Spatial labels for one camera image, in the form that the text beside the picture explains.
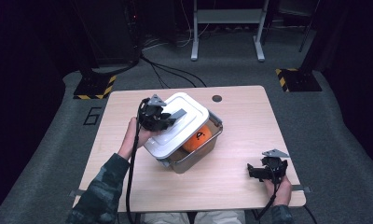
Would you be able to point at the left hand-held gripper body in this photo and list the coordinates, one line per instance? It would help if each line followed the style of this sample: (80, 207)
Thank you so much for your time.
(150, 116)

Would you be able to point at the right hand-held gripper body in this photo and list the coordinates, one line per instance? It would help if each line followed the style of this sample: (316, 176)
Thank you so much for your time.
(274, 169)

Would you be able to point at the orange plush toy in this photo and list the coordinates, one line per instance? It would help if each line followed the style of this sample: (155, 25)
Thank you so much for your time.
(198, 140)

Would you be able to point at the clear grey storage box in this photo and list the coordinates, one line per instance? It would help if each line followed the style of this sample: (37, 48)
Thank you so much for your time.
(203, 155)

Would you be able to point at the person's right hand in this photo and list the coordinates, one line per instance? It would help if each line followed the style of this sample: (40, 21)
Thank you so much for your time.
(282, 193)

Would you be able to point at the person's left hand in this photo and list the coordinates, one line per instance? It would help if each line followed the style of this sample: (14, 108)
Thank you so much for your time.
(135, 140)

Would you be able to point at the round table grommet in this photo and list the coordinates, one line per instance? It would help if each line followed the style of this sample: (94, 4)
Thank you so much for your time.
(216, 98)

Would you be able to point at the person's right leg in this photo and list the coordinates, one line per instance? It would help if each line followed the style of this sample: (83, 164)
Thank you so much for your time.
(220, 217)

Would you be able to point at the person's leg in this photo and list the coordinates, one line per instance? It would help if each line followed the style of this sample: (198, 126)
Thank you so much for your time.
(220, 217)
(166, 218)

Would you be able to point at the black stand, striped base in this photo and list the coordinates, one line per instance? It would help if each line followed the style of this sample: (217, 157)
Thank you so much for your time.
(94, 88)
(299, 80)

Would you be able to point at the dark cabinet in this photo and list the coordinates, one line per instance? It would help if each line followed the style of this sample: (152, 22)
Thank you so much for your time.
(113, 31)

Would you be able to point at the person's left leg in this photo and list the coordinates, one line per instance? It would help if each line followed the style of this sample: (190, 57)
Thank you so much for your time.
(166, 218)

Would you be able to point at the white metal stand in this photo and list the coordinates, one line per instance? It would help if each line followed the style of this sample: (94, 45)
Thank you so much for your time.
(228, 15)

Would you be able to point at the grey table bracket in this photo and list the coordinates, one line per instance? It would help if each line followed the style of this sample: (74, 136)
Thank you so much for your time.
(75, 193)
(300, 188)

